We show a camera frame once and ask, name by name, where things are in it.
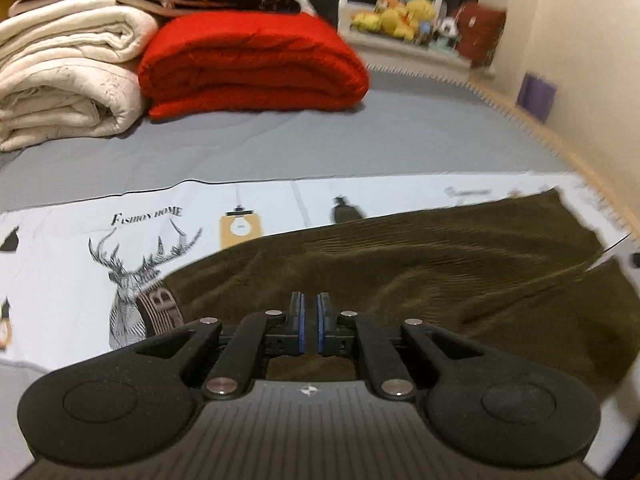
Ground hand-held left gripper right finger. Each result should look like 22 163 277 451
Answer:
315 292 482 401

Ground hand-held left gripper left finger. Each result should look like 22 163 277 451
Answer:
135 292 307 401

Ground olive corduroy pants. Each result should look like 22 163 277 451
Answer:
136 186 640 402

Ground bed with grey sheet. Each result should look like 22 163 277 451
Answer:
0 67 640 480

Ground white deer printed sheet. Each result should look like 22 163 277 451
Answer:
0 170 640 367

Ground red folded quilt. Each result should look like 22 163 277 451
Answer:
137 11 371 121

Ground white headboard shelf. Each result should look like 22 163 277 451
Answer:
337 0 496 77

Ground purple box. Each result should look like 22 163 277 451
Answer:
516 73 557 124

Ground panda plush toy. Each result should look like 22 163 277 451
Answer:
434 16 462 47

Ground dark red cushion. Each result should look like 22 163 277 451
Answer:
452 2 508 69

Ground white folded blanket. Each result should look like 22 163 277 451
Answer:
0 0 161 152

